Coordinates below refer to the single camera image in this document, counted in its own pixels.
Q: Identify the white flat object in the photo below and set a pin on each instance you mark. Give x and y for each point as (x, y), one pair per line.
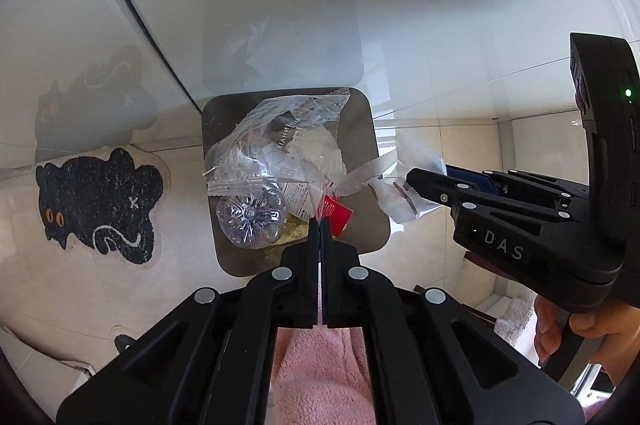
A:
(45, 355)

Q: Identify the black cat floor mat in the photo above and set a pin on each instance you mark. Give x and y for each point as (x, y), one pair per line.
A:
(100, 200)

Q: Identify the red wrapper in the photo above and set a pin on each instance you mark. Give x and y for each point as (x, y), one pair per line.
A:
(339, 215)

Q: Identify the white fluffy slipper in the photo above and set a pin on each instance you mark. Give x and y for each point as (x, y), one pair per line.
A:
(515, 320)

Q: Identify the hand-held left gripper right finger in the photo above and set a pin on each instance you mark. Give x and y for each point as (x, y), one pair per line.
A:
(337, 292)

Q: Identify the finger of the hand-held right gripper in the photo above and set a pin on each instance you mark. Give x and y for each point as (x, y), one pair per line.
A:
(435, 187)
(467, 175)

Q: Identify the pink fleece garment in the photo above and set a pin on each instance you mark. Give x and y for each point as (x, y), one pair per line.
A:
(320, 375)

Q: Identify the clear wrapper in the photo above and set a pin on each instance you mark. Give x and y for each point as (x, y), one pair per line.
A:
(407, 200)

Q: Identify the clear plastic bottle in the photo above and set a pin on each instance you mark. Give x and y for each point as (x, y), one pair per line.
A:
(250, 217)

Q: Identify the clear plastic strip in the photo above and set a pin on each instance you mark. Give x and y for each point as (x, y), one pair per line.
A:
(360, 177)

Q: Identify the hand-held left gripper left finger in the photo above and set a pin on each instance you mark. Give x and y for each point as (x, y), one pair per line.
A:
(302, 292)

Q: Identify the dark square trash bin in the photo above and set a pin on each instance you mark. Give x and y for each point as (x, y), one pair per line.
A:
(220, 120)

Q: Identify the grey glossy cabinet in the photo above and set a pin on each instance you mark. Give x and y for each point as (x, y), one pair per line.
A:
(350, 5)

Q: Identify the clear plastic bag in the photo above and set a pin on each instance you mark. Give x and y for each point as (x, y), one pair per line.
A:
(260, 130)

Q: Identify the person's right hand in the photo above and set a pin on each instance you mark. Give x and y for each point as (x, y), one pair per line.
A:
(550, 330)

